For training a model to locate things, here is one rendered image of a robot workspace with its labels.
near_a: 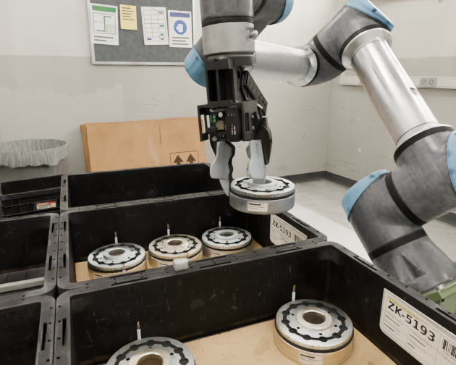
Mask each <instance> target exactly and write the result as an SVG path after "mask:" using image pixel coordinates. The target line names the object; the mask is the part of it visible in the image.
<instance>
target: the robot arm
mask: <svg viewBox="0 0 456 365"><path fill-rule="evenodd" d="M199 1H200V17H201V25H202V29H201V31H202V36H201V37H200V39H199V40H198V42H197V43H196V44H194V45H193V48H192V50H191V51H190V53H189V54H188V55H187V57H186V58H185V70H186V72H187V73H188V75H189V76H190V78H191V79H192V80H193V81H195V82H196V83H197V84H199V85H201V86H203V87H205V88H206V93H207V102H208V103H207V104H203V105H197V110H198V126H199V133H200V142H202V141H205V140H208V135H209V140H210V144H211V147H212V149H213V151H214V154H215V156H216V158H215V160H214V162H213V164H212V165H211V167H210V176H211V178H216V179H219V181H220V183H221V186H222V188H223V190H224V192H225V193H226V194H227V196H229V187H230V185H231V182H232V181H233V179H232V173H233V166H232V158H233V157H234V155H235V146H234V145H233V144H232V143H231V142H240V141H249V145H248V147H247V148H246V151H247V155H248V158H249V159H250V162H249V165H248V171H249V175H250V178H251V180H253V182H254V183H258V184H264V183H265V180H266V175H267V171H268V166H269V161H270V156H271V148H272V134H271V129H270V127H269V124H268V117H263V116H266V110H267V105H268V102H267V100H266V99H265V98H264V96H263V94H262V92H261V91H260V89H259V88H258V86H257V85H256V82H255V81H254V79H262V80H278V81H286V82H287V83H289V84H290V85H292V86H295V87H308V86H313V85H319V84H322V83H325V82H328V81H330V80H332V79H334V78H336V77H337V76H339V75H341V74H342V73H343V72H344V71H345V70H350V71H355V73H356V75H357V76H358V79H359V80H360V82H361V84H362V86H363V87H364V89H365V91H366V93H367V94H368V97H369V98H370V100H371V102H372V104H373V105H374V107H375V109H376V111H377V113H378V114H379V116H380V118H381V120H382V122H383V123H384V126H385V127H386V129H387V131H388V133H389V134H390V136H391V138H392V140H393V141H394V144H395V145H396V149H395V150H394V153H393V159H394V161H395V163H396V165H397V168H396V169H394V170H393V171H391V172H388V171H387V170H385V169H380V170H378V171H375V172H372V173H371V174H370V175H369V176H365V177H364V178H363V179H361V180H359V181H358V182H357V183H356V184H354V186H352V187H351V188H350V189H349V190H348V191H347V192H346V194H345V195H344V197H343V199H342V208H343V209H344V211H345V213H346V215H347V220H348V222H349V223H350V224H351V225H352V227H353V229H354V231H355V233H356V234H357V236H358V238H359V240H360V242H361V243H362V245H363V247H364V249H365V250H366V253H367V254H368V256H369V258H370V260H371V262H372V264H373V265H375V266H377V267H378V268H380V269H382V270H383V271H385V272H386V273H388V274H390V275H391V276H393V277H395V278H396V279H398V280H399V281H401V282H403V283H404V284H406V285H407V286H409V287H411V288H412V289H414V290H416V291H417V292H421V291H424V290H426V289H429V288H432V287H433V286H435V285H438V284H440V283H442V282H445V281H447V280H448V279H450V278H453V277H456V261H452V260H451V259H450V258H449V257H448V256H447V255H446V254H445V253H444V252H443V251H442V250H441V249H440V248H439V247H438V246H437V245H436V244H435V243H434V242H433V241H432V240H431V239H430V237H429V236H428V235H427V233H426V231H425V230H424V228H423V225H424V224H426V223H428V222H431V221H433V220H435V219H437V218H439V217H441V216H443V215H445V214H447V213H449V212H451V211H453V210H455V209H456V130H455V129H454V128H453V127H452V126H450V125H443V124H439V122H438V121H437V119H436V117H435V116H434V114H433V113H432V111H431V110H430V109H429V107H428V105H427V104H426V102H425V101H424V100H423V97H422V96H421V94H420V93H419V92H418V90H417V88H416V87H415V86H414V84H413V82H412V80H411V79H410V78H409V76H408V74H407V73H406V71H405V70H404V69H403V67H402V65H401V64H400V62H399V61H398V59H397V57H396V56H395V55H394V53H393V52H392V50H391V49H390V48H391V45H392V36H391V34H390V33H389V32H391V31H392V28H393V27H394V23H393V22H392V21H391V20H390V19H389V18H388V17H387V16H385V15H384V14H383V13H382V12H381V11H380V10H379V9H378V8H377V7H375V6H374V5H373V4H372V3H371V2H370V1H369V0H349V1H348V2H347V3H346V4H344V5H343V8H341V9H340V10H339V11H338V13H336V14H335V15H334V16H333V18H331V19H330V21H328V22H327V23H326V24H325V26H323V27H322V29H320V31H318V32H317V34H315V35H314V37H312V39H310V40H309V42H307V43H306V44H305V45H304V46H296V47H294V48H290V47H286V46H280V45H276V44H273V43H267V42H263V41H257V40H256V39H257V37H258V36H259V35H260V34H261V33H262V31H263V30H264V29H265V28H266V26H267V25H274V24H278V23H280V22H282V21H284V20H285V19H286V18H287V17H288V16H289V14H290V12H291V11H292V8H293V4H294V0H199ZM201 115H204V122H205V131H206V132H205V133H202V124H201ZM207 115H209V122H210V127H208V123H207ZM254 133H255V134H254Z"/></svg>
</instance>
